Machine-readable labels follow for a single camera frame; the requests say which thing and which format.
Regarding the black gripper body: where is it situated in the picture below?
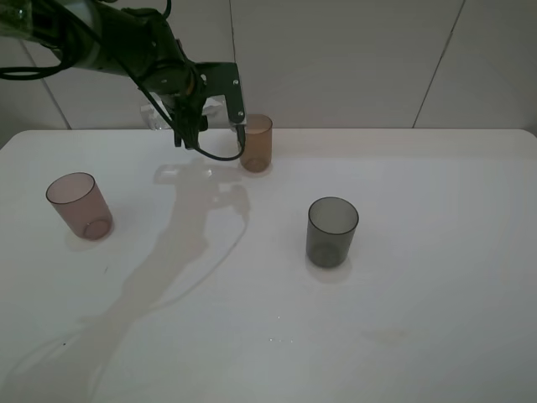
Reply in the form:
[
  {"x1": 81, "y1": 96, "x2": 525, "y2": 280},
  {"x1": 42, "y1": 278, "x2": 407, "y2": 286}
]
[{"x1": 133, "y1": 24, "x2": 206, "y2": 105}]

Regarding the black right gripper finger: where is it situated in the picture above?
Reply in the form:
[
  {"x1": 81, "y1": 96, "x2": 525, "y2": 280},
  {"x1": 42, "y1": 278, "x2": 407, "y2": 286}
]
[{"x1": 172, "y1": 97, "x2": 208, "y2": 149}]

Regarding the clear plastic water bottle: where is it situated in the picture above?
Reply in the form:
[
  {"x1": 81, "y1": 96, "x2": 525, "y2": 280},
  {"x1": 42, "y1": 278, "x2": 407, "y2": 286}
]
[{"x1": 139, "y1": 92, "x2": 171, "y2": 130}]

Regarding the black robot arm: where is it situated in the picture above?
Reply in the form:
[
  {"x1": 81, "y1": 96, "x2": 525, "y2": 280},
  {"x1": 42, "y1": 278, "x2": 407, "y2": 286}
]
[{"x1": 1, "y1": 1, "x2": 207, "y2": 149}]

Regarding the amber translucent cup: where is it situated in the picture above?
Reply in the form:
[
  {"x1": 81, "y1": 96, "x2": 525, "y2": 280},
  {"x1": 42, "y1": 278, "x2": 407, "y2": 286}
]
[{"x1": 240, "y1": 114, "x2": 273, "y2": 173}]

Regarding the pink translucent cup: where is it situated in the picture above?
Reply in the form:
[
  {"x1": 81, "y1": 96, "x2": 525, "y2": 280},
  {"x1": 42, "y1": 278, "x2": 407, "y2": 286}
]
[{"x1": 45, "y1": 172, "x2": 113, "y2": 241}]

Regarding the grey translucent cup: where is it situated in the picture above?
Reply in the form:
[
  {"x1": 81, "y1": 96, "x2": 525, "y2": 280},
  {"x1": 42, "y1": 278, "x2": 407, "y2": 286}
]
[{"x1": 305, "y1": 196, "x2": 359, "y2": 269}]

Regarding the black cable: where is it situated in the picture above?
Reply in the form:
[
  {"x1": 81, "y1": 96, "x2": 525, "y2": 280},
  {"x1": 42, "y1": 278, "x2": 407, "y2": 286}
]
[{"x1": 0, "y1": 0, "x2": 248, "y2": 162}]

